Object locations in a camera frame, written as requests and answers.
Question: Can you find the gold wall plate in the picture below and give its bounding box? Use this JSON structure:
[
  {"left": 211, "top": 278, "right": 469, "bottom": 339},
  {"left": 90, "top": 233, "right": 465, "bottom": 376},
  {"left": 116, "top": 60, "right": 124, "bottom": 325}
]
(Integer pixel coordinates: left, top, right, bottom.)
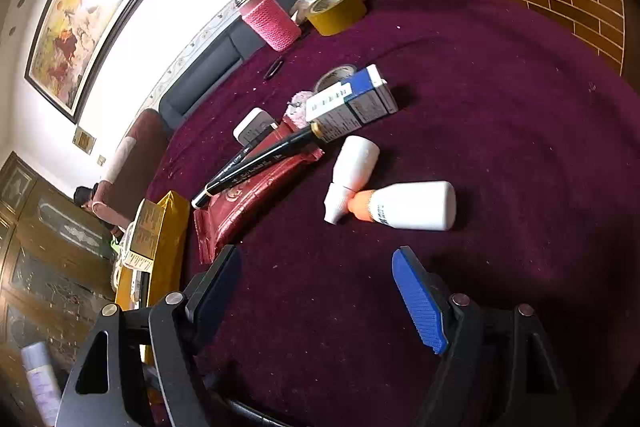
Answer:
[{"left": 73, "top": 125, "right": 96, "bottom": 152}]

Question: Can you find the red foil packet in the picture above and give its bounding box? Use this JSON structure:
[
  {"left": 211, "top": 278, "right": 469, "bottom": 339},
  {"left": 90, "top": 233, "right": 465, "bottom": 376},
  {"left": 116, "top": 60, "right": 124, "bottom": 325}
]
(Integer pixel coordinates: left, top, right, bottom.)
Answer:
[{"left": 192, "top": 117, "right": 325, "bottom": 265}]

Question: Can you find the small white bottle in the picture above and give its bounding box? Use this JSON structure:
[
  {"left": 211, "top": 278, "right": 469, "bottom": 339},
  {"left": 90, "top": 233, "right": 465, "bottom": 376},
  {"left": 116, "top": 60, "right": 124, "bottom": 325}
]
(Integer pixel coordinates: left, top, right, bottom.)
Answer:
[{"left": 323, "top": 135, "right": 381, "bottom": 225}]

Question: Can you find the dark sofa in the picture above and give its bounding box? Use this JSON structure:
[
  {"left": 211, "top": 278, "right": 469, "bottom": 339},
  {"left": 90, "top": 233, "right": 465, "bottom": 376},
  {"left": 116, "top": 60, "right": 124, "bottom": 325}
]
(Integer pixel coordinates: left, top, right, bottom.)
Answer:
[{"left": 159, "top": 0, "right": 396, "bottom": 130}]

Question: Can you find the pink fluffy pouch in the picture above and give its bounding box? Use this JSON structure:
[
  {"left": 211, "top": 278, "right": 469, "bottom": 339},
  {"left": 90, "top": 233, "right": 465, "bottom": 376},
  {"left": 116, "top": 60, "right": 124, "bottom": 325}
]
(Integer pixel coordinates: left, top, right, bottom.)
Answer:
[{"left": 284, "top": 91, "right": 314, "bottom": 128}]

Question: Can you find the yellow storage box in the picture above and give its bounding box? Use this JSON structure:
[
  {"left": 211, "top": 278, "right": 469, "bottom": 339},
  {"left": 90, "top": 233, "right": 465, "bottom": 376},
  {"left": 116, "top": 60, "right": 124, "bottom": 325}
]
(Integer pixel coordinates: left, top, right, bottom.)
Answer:
[{"left": 114, "top": 190, "right": 191, "bottom": 365}]

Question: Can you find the pale purple bottle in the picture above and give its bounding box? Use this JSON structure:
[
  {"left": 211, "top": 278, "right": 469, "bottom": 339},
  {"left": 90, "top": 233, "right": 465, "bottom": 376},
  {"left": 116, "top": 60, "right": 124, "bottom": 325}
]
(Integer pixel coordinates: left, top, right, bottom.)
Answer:
[{"left": 20, "top": 341, "right": 63, "bottom": 425}]

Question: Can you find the small white box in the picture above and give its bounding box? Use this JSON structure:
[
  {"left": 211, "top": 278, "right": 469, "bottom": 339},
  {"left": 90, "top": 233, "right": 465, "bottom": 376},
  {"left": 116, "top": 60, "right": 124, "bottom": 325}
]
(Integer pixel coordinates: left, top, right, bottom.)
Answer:
[{"left": 233, "top": 108, "right": 280, "bottom": 148}]

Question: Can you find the white bottle with orange cap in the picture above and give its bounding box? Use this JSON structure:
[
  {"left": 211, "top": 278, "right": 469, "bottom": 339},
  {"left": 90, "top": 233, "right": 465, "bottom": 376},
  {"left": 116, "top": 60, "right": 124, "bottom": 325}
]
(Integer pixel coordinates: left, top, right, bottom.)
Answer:
[{"left": 348, "top": 181, "right": 457, "bottom": 231}]

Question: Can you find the blue and white box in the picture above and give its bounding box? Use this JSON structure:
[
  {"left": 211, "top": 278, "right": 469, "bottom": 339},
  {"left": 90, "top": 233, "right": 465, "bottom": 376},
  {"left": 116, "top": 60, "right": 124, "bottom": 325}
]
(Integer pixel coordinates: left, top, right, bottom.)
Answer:
[{"left": 305, "top": 64, "right": 399, "bottom": 128}]

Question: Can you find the white plastic object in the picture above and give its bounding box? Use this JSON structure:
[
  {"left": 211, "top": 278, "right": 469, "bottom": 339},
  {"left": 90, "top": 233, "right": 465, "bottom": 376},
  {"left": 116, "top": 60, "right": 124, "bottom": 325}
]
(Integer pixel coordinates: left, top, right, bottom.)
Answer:
[{"left": 290, "top": 0, "right": 321, "bottom": 25}]

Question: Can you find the pink knit-covered bottle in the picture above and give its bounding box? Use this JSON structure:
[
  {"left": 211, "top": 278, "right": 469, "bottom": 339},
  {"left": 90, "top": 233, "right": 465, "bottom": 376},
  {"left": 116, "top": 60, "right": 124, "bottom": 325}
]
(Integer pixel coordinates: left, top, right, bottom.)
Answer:
[{"left": 232, "top": 0, "right": 302, "bottom": 52}]

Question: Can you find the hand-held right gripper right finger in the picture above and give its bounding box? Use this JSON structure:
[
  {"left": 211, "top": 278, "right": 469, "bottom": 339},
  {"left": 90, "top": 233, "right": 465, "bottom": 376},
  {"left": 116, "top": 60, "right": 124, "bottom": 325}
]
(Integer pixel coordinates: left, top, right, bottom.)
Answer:
[{"left": 391, "top": 246, "right": 581, "bottom": 427}]

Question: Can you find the maroon chair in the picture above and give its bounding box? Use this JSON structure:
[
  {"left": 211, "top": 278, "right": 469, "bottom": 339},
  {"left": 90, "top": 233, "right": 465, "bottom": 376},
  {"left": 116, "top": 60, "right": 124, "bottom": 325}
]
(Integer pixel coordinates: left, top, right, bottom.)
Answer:
[{"left": 92, "top": 108, "right": 173, "bottom": 233}]

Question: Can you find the maroon tablecloth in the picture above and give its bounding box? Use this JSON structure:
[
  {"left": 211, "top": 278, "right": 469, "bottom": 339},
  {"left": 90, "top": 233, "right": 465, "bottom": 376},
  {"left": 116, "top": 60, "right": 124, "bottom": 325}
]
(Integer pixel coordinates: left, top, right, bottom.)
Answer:
[{"left": 145, "top": 0, "right": 640, "bottom": 427}]

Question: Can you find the yellow tape roll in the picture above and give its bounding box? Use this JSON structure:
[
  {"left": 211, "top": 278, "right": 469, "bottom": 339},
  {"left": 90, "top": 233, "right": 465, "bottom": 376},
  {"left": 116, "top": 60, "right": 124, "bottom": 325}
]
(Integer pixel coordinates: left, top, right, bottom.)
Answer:
[{"left": 306, "top": 0, "right": 367, "bottom": 36}]

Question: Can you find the labelled cardboard box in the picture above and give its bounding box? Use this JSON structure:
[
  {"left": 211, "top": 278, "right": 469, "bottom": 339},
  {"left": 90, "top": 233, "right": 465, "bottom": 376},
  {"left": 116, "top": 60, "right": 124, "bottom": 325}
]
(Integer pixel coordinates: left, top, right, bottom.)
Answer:
[{"left": 121, "top": 199, "right": 166, "bottom": 274}]

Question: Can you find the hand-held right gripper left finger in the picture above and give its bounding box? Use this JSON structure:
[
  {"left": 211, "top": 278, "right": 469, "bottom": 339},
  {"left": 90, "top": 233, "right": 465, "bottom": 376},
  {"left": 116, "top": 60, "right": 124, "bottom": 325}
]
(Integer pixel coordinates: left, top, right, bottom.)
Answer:
[{"left": 54, "top": 245, "right": 243, "bottom": 427}]

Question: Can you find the framed painting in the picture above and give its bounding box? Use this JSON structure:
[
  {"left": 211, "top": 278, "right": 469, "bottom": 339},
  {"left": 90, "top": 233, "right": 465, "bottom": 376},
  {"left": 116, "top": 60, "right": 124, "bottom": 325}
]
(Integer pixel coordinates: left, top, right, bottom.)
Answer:
[{"left": 24, "top": 0, "right": 182, "bottom": 125}]

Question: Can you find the grey tape roll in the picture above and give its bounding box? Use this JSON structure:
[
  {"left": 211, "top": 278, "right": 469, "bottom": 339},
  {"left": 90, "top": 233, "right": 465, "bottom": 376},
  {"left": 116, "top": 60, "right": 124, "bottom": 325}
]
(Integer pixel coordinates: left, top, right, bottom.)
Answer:
[{"left": 314, "top": 64, "right": 357, "bottom": 94}]

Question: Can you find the black pen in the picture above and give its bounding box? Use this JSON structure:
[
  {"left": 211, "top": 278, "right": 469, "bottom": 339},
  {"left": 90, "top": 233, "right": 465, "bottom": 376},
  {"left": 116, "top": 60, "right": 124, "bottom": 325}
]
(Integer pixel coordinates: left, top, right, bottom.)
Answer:
[{"left": 191, "top": 124, "right": 321, "bottom": 209}]

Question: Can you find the wooden cabinet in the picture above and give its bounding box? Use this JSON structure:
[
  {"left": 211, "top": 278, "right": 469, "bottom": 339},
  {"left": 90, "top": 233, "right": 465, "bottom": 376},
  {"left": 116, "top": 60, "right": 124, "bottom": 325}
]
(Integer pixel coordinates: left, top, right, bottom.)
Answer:
[{"left": 0, "top": 151, "right": 126, "bottom": 408}]

